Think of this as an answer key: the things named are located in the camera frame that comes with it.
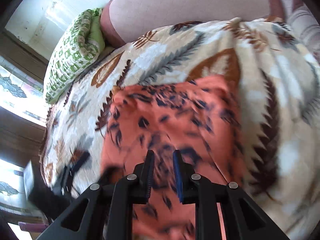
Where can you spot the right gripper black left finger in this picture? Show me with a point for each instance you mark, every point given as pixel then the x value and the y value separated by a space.
pixel 105 211

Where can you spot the orange floral garment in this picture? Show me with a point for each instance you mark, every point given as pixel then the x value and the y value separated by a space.
pixel 200 118

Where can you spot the stained glass window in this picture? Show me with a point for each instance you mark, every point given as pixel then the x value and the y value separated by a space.
pixel 22 117

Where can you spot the pink bolster headboard cushion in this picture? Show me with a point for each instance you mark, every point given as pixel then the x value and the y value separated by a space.
pixel 124 21

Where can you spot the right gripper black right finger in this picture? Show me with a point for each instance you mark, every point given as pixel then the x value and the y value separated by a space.
pixel 221 211

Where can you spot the green white patterned pillow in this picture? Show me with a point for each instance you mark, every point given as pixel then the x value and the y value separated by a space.
pixel 77 49

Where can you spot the beige leaf-print blanket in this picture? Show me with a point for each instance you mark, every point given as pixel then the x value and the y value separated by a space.
pixel 278 96

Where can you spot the striped beige cloth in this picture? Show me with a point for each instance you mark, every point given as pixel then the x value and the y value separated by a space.
pixel 305 26

